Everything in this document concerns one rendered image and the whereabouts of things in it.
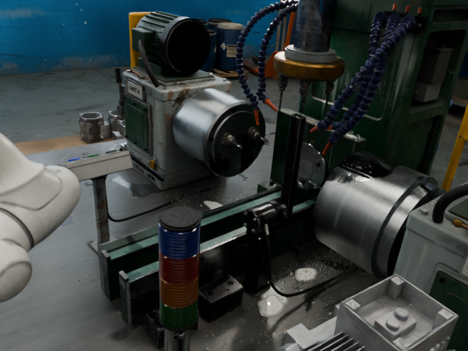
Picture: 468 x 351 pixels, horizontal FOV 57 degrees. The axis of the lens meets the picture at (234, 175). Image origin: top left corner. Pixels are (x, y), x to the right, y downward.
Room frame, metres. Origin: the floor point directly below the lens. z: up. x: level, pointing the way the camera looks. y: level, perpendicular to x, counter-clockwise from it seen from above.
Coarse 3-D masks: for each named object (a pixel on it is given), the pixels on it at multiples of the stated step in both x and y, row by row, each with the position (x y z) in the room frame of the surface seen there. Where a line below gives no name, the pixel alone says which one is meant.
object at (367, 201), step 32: (352, 160) 0.90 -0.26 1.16; (384, 160) 0.90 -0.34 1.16; (320, 192) 0.86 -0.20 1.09; (352, 192) 0.82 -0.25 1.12; (384, 192) 0.79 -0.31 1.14; (416, 192) 0.78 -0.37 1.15; (320, 224) 0.84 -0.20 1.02; (352, 224) 0.78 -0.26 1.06; (384, 224) 0.74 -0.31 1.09; (352, 256) 0.78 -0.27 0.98; (384, 256) 0.72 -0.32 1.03
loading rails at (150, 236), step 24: (264, 192) 1.14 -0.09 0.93; (216, 216) 1.01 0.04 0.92; (240, 216) 1.04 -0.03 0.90; (312, 216) 1.09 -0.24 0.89; (120, 240) 0.85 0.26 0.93; (144, 240) 0.87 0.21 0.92; (216, 240) 0.89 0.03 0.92; (240, 240) 0.91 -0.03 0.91; (288, 240) 1.03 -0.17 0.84; (120, 264) 0.80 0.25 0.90; (144, 264) 0.84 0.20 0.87; (216, 264) 0.85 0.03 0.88; (240, 264) 0.91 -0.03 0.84; (120, 288) 0.73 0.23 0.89; (144, 288) 0.72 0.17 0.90; (144, 312) 0.72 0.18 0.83
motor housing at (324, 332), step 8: (328, 320) 0.50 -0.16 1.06; (320, 328) 0.48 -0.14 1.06; (328, 328) 0.48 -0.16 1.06; (320, 336) 0.46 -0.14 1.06; (328, 336) 0.47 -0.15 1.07; (336, 336) 0.43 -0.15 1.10; (344, 336) 0.43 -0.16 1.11; (320, 344) 0.41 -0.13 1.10; (328, 344) 0.42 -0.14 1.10; (336, 344) 0.42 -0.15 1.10; (344, 344) 0.41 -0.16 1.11
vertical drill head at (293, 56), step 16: (304, 0) 1.10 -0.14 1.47; (320, 0) 1.08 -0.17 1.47; (336, 0) 1.11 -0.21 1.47; (304, 16) 1.09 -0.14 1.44; (320, 16) 1.08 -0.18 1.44; (304, 32) 1.09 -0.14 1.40; (320, 32) 1.08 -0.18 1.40; (288, 48) 1.11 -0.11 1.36; (304, 48) 1.09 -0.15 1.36; (320, 48) 1.08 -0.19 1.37; (288, 64) 1.06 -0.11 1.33; (304, 64) 1.04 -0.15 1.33; (320, 64) 1.05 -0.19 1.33; (336, 64) 1.07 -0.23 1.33; (304, 80) 1.05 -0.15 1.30; (320, 80) 1.04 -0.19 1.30; (304, 96) 1.06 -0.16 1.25
